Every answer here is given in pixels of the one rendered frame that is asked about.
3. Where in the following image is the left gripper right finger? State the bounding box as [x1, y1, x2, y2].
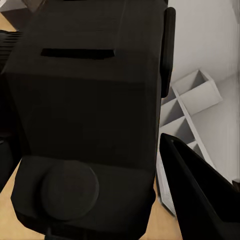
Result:
[159, 133, 240, 240]

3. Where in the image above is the digital camera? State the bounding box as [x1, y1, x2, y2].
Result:
[0, 0, 176, 240]

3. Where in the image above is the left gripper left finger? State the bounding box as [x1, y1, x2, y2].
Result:
[0, 134, 23, 193]

